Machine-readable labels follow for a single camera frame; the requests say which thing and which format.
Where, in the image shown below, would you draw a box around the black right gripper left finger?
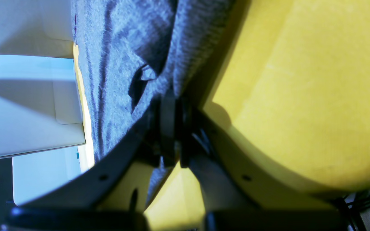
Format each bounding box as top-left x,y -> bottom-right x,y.
12,96 -> 163,212

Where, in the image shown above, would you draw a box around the grey long-sleeve shirt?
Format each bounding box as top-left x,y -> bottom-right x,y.
71,0 -> 237,206

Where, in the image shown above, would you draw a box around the yellow table cloth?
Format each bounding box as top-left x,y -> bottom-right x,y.
73,0 -> 370,231

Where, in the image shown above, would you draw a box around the white cardboard box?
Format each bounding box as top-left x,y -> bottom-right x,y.
0,0 -> 85,206

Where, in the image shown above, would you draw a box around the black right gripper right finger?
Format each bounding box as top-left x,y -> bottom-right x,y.
161,93 -> 336,214

